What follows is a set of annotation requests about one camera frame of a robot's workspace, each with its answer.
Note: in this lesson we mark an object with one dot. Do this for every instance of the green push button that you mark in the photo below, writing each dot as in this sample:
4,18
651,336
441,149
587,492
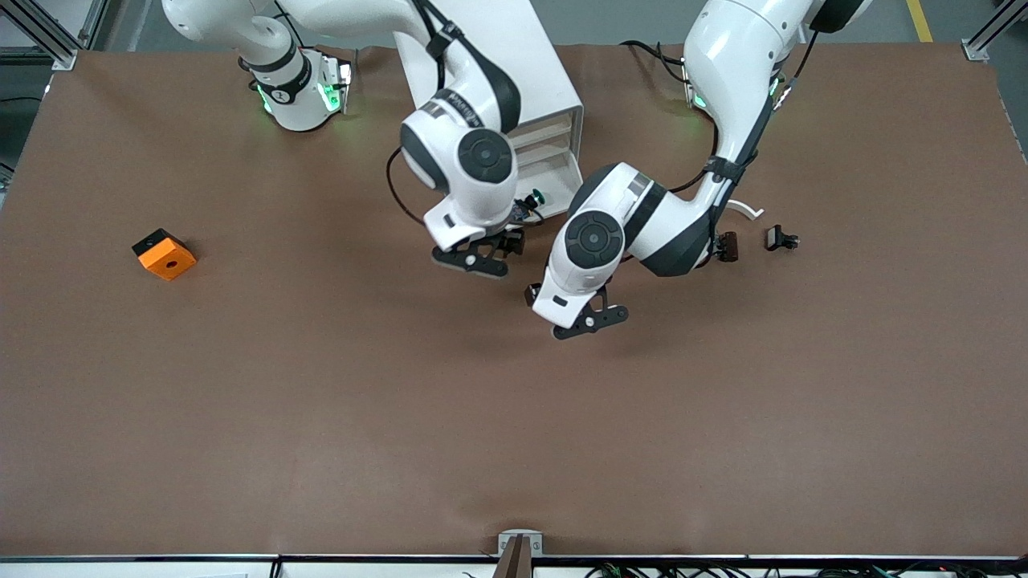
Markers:
536,195

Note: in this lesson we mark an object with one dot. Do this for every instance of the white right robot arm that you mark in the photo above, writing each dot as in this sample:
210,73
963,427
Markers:
301,108

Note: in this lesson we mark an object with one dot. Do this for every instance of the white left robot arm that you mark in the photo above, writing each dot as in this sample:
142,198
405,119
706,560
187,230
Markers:
731,56

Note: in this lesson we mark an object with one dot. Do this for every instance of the brown table cover sheet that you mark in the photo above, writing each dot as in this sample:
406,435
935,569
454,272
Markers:
514,417

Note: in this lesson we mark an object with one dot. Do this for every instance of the small dark brown part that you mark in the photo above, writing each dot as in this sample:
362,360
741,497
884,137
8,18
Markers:
730,246

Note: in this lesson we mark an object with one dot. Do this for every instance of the small black clip part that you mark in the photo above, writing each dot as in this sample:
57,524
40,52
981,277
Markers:
776,238

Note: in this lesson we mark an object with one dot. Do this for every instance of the orange black box with hole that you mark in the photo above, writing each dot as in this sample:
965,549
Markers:
169,261

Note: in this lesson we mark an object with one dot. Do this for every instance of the metal bracket with brown post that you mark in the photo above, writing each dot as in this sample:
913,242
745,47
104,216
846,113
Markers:
520,546

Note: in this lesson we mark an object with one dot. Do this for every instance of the aluminium frame post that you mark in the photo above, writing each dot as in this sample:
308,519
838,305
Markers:
976,50
63,59

